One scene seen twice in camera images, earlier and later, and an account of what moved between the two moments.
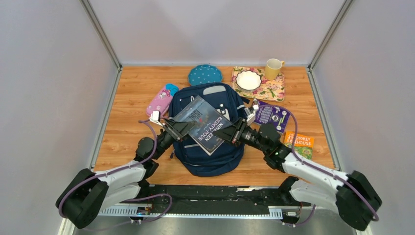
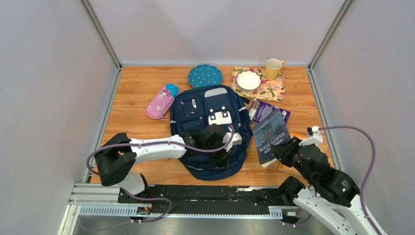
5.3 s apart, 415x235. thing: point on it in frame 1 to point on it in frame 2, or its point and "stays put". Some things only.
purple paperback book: (271, 115) stays put
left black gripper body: (173, 131) to (218, 157)
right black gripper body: (246, 136) to (288, 155)
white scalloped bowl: (248, 81) stays put
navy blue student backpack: (227, 100) stays put
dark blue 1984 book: (209, 121) to (272, 130)
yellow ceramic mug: (272, 68) stays put
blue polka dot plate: (204, 73) stays put
